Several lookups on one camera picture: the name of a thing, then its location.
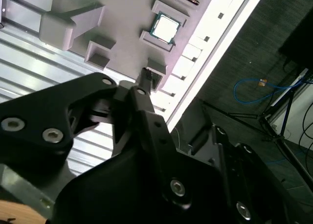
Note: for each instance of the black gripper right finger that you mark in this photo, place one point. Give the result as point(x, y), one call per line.
point(244, 175)

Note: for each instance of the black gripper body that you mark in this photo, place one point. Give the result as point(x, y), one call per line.
point(122, 197)

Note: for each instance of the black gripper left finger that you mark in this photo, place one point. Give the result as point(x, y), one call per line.
point(36, 111)

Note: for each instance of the silver CPU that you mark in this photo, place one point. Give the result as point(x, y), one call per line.
point(165, 27)

